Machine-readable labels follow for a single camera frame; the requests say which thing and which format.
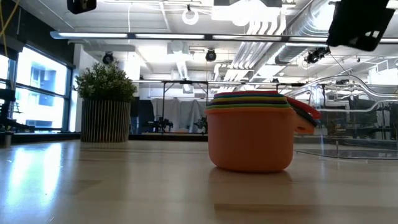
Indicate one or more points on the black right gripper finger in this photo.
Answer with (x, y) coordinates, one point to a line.
(357, 21)

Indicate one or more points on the red plastic measuring cup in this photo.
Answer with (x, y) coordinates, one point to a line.
(248, 92)

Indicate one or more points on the clear plastic basket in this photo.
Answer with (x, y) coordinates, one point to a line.
(342, 154)

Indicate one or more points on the green plastic measuring cup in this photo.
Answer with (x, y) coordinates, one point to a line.
(248, 106)

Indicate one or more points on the orange plastic measuring cup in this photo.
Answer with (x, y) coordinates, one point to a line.
(248, 140)

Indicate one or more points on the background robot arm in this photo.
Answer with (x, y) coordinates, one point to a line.
(200, 124)
(161, 124)

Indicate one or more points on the black ceiling spotlight cluster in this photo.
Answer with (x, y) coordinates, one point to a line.
(315, 56)

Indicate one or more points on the white cloth cover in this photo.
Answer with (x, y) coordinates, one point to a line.
(183, 112)

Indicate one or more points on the potted plant in striped pot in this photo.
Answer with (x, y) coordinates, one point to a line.
(105, 118)

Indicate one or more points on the large window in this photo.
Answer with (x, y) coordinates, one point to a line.
(40, 74)

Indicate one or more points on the black table frame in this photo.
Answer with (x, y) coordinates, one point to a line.
(171, 137)

